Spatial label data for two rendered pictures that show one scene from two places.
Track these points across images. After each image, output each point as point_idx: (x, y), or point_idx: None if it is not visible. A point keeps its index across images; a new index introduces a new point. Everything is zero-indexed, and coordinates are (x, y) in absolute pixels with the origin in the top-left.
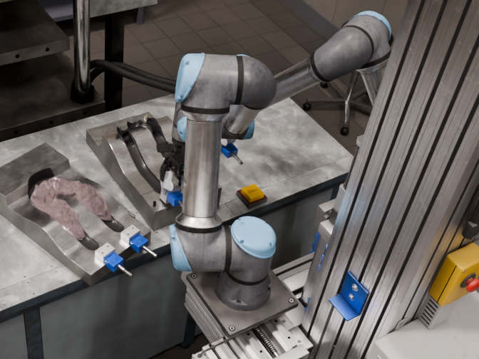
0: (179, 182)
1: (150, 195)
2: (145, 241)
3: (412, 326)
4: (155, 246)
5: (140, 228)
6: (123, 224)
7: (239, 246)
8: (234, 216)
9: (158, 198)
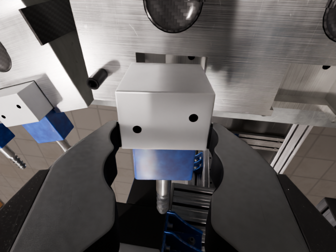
0: (215, 141)
1: (104, 6)
2: (56, 140)
3: None
4: (110, 101)
5: (58, 87)
6: (9, 50)
7: None
8: (334, 126)
9: (134, 46)
